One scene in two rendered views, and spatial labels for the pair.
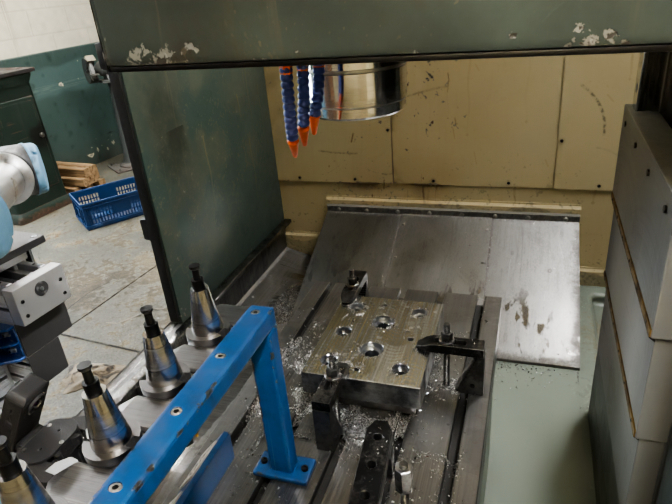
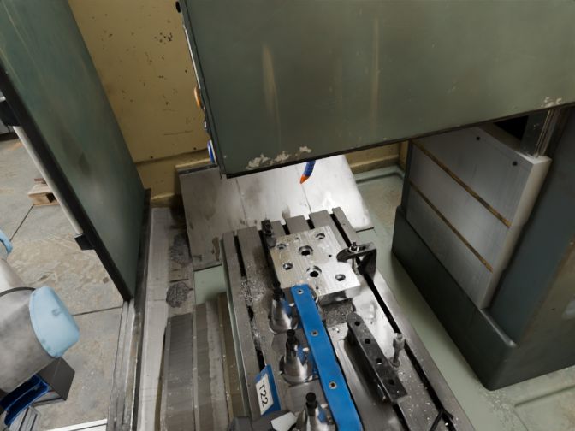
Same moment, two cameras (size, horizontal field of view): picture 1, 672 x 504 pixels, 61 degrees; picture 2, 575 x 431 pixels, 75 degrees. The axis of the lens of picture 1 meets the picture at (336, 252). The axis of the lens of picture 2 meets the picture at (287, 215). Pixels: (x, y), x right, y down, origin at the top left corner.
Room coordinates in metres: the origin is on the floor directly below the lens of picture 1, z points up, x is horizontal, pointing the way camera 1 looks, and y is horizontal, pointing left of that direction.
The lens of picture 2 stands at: (0.27, 0.40, 1.87)
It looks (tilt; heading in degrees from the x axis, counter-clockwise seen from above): 39 degrees down; 330
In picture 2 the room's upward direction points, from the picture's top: 7 degrees counter-clockwise
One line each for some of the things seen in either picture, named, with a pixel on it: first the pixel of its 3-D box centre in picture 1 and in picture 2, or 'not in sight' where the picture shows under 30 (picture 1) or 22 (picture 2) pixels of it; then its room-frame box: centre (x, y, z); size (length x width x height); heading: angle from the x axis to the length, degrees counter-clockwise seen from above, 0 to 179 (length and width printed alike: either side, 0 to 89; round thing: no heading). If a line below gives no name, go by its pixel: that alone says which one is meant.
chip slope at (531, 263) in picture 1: (429, 287); (276, 208); (1.55, -0.28, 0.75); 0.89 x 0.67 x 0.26; 70
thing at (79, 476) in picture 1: (78, 485); not in sight; (0.43, 0.29, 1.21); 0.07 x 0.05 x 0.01; 70
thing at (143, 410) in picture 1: (141, 413); (304, 397); (0.54, 0.25, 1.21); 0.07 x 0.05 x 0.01; 70
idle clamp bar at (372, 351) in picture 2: (369, 494); (372, 357); (0.63, -0.02, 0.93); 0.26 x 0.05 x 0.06; 165
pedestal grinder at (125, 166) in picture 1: (121, 110); not in sight; (5.91, 2.04, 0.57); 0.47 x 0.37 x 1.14; 124
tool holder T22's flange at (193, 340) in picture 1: (209, 335); (282, 320); (0.69, 0.19, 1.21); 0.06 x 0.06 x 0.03
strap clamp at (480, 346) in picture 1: (450, 356); (355, 256); (0.90, -0.20, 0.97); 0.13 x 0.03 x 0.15; 70
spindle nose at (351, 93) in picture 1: (355, 71); not in sight; (0.93, -0.06, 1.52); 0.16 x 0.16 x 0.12
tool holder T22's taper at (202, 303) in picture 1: (203, 308); (280, 306); (0.69, 0.19, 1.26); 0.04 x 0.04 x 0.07
